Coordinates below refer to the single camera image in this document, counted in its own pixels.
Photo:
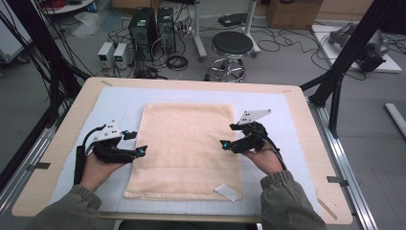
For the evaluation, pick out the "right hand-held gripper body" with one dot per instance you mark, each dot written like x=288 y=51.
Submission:
x=252 y=137

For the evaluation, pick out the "wide black computer tower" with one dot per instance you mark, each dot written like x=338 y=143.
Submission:
x=142 y=32

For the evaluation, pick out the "aluminium rail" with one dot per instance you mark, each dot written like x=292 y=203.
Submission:
x=348 y=166
x=25 y=166

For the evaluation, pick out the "clear plastic sheet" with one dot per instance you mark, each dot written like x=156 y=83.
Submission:
x=89 y=24

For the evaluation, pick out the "person's left hand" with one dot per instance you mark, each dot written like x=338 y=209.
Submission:
x=99 y=172

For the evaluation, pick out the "person's right hand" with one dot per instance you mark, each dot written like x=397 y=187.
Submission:
x=265 y=161

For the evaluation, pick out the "black round stool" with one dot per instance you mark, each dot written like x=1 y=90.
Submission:
x=232 y=42

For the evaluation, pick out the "flat black case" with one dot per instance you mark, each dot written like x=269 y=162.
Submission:
x=232 y=19

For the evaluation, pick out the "grey and black device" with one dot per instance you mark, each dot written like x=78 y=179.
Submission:
x=372 y=59

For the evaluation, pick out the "white round table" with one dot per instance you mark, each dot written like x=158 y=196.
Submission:
x=70 y=7

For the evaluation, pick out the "white tube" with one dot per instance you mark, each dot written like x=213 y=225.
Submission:
x=395 y=118

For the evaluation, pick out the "white power supply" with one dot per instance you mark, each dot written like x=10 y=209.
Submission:
x=122 y=56
x=105 y=55

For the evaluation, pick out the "cream towel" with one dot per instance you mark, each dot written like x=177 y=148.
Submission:
x=185 y=143

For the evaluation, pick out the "narrow black computer tower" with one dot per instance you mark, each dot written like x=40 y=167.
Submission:
x=166 y=28

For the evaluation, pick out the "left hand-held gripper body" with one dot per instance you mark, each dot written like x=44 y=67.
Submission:
x=110 y=150

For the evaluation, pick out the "cardboard box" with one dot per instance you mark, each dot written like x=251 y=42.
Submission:
x=293 y=14

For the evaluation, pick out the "white stand leg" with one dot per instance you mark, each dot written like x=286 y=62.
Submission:
x=249 y=28
x=198 y=35

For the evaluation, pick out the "white board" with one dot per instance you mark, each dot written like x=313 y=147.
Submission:
x=328 y=51

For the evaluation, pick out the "white grid mat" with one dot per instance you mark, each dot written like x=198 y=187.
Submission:
x=191 y=95

